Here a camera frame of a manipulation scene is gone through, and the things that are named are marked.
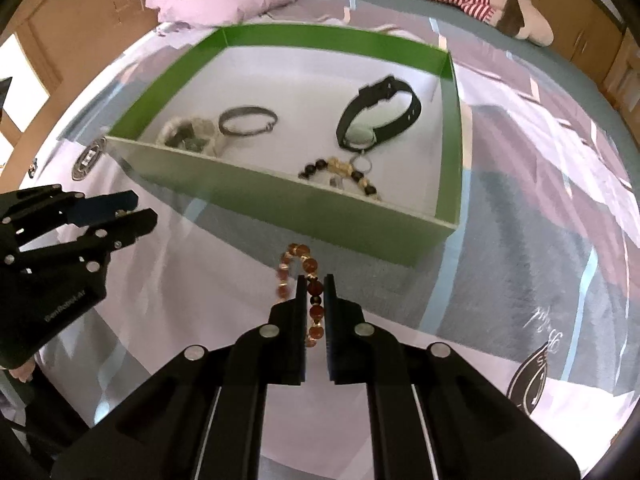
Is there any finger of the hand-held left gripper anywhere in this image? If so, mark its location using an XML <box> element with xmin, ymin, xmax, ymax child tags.
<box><xmin>0</xmin><ymin>209</ymin><xmax>159</xmax><ymax>275</ymax></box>
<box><xmin>0</xmin><ymin>185</ymin><xmax>139</xmax><ymax>248</ymax></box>

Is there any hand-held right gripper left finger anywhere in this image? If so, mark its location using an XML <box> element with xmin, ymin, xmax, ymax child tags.
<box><xmin>50</xmin><ymin>275</ymin><xmax>307</xmax><ymax>480</ymax></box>

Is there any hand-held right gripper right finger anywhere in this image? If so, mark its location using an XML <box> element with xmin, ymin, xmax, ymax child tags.
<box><xmin>324</xmin><ymin>274</ymin><xmax>581</xmax><ymax>480</ymax></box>

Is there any amber bead bracelet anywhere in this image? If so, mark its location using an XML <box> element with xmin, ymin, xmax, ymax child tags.
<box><xmin>275</xmin><ymin>242</ymin><xmax>326</xmax><ymax>348</ymax></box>

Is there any green cardboard box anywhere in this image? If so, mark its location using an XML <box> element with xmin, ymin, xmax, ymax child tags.
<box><xmin>105</xmin><ymin>22</ymin><xmax>463</xmax><ymax>268</ymax></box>

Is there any silver keychain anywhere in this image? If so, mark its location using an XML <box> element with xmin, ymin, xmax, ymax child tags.
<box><xmin>327</xmin><ymin>154</ymin><xmax>374</xmax><ymax>191</ymax></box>

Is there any dark bead bracelet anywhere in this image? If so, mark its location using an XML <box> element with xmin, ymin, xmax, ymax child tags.
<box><xmin>298</xmin><ymin>157</ymin><xmax>383</xmax><ymax>202</ymax></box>

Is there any silver bangle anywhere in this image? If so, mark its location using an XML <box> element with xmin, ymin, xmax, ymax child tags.
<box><xmin>218</xmin><ymin>106</ymin><xmax>279</xmax><ymax>136</ymax></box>

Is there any person's left hand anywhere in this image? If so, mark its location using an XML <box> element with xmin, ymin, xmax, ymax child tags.
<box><xmin>9</xmin><ymin>360</ymin><xmax>37</xmax><ymax>385</ymax></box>

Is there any black wristwatch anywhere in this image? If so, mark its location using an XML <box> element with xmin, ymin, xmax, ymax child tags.
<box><xmin>336</xmin><ymin>75</ymin><xmax>422</xmax><ymax>153</ymax></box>

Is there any wooden cabinet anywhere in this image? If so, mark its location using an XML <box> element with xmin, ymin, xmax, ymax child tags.
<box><xmin>0</xmin><ymin>0</ymin><xmax>166</xmax><ymax>181</ymax></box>
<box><xmin>500</xmin><ymin>0</ymin><xmax>640</xmax><ymax>111</ymax></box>

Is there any patchwork bedsheet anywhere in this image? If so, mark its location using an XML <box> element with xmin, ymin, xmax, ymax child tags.
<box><xmin>30</xmin><ymin>0</ymin><xmax>640</xmax><ymax>480</ymax></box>

